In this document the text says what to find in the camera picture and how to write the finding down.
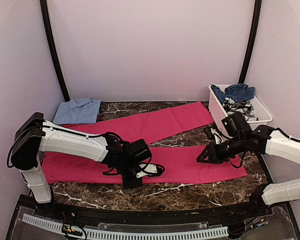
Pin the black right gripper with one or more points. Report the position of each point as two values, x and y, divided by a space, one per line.
214 155

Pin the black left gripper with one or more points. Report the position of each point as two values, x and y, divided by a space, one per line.
127 184

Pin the pink trousers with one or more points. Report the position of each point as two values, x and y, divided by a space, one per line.
179 163

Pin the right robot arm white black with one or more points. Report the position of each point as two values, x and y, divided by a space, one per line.
263 140

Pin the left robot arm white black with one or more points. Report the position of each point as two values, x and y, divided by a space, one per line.
131 160

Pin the white plastic laundry bin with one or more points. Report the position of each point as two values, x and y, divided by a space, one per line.
218 113

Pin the black white patterned garment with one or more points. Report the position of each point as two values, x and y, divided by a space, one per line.
244 107

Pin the dark blue garment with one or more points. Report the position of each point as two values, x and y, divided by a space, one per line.
236 92

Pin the folded light blue shirt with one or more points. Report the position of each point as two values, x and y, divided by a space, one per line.
77 111

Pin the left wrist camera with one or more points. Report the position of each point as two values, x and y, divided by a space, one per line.
150 170

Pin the black front rail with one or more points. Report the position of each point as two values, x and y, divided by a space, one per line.
224 215

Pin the white slotted cable duct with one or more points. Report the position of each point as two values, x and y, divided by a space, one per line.
90 233

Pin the left black corner post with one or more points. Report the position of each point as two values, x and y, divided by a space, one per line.
53 50

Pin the black corner post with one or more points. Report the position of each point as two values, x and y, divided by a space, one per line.
251 41
53 50

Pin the right black corner post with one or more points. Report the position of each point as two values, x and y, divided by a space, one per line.
251 41

